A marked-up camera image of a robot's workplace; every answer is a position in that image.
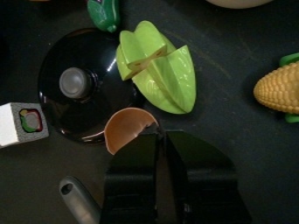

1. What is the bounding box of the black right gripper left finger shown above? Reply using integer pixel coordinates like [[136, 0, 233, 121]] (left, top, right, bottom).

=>
[[98, 130, 164, 224]]

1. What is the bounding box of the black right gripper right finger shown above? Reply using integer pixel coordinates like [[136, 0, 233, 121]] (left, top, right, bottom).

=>
[[164, 129, 253, 224]]

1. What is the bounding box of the tan toy eggshell half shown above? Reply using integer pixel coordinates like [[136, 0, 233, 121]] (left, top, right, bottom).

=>
[[103, 107, 160, 156]]

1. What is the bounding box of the black pot lid grey knob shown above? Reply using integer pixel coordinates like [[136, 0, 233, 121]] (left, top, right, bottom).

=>
[[37, 27, 145, 145]]

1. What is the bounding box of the white toy sushi roll block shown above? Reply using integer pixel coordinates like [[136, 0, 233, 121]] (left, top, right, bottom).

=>
[[0, 101, 50, 149]]

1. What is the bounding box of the light green toy starfruit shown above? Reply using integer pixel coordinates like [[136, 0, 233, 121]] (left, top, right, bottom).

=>
[[115, 20, 197, 116]]

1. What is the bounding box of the yellow toy corn cob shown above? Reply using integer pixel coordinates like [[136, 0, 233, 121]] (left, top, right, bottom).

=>
[[252, 52, 299, 123]]

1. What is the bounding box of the dark green toy vegetable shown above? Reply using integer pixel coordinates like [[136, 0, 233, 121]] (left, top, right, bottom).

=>
[[85, 0, 121, 33]]

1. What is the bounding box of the white plate edge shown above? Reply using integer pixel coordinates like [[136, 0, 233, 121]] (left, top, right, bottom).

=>
[[204, 0, 276, 10]]

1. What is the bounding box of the grey utensil handle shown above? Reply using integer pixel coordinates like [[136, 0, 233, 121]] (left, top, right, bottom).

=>
[[58, 175, 102, 224]]

